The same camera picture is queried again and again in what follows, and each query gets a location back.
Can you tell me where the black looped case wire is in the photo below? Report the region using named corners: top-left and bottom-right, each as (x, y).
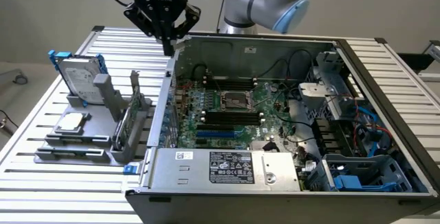
top-left (256, 49), bottom-right (315, 81)

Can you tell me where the silver chipset heat sink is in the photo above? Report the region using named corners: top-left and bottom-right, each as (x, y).
top-left (248, 141), bottom-right (274, 152)

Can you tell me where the red wire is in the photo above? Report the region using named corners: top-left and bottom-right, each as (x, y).
top-left (343, 97), bottom-right (394, 143)

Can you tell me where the grey metal disk cage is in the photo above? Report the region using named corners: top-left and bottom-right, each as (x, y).
top-left (298, 50), bottom-right (366, 122)

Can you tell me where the blue plastic disk carrier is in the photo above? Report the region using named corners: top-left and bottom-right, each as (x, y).
top-left (331, 174), bottom-right (394, 192)

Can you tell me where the grey parts rack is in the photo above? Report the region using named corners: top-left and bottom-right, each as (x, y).
top-left (32, 70), bottom-right (155, 168)

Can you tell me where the blue data wire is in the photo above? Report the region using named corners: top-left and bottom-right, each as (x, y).
top-left (354, 105), bottom-right (380, 158)

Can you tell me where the metal CPU socket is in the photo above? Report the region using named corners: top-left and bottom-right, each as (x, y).
top-left (219, 89), bottom-right (258, 112)

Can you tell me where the silver power supply unit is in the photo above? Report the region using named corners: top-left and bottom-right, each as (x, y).
top-left (139, 147), bottom-right (303, 193)

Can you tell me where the green graphics card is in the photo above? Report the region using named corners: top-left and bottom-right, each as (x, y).
top-left (111, 70), bottom-right (144, 150)

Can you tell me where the grey caster wheel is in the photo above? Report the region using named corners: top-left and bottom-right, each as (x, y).
top-left (11, 68), bottom-right (30, 84)

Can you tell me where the green motherboard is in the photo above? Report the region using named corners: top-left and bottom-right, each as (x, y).
top-left (171, 79), bottom-right (300, 156)

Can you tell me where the blue expansion slot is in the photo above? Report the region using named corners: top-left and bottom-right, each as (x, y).
top-left (195, 130), bottom-right (235, 138)

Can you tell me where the open black PC case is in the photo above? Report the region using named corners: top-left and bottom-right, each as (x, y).
top-left (124, 31), bottom-right (440, 224)

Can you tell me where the black floor cable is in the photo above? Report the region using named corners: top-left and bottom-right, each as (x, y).
top-left (0, 109), bottom-right (19, 137)

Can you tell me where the hard disk in blue carrier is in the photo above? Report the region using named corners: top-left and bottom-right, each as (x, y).
top-left (47, 49), bottom-right (112, 106)

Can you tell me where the black RAM slot bank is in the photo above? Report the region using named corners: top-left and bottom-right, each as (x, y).
top-left (202, 110), bottom-right (267, 126)
top-left (202, 73), bottom-right (259, 90)

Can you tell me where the black expansion slot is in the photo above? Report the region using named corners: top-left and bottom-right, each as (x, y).
top-left (195, 124), bottom-right (239, 132)

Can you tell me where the grey disk bay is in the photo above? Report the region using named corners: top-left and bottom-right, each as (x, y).
top-left (320, 152), bottom-right (416, 193)

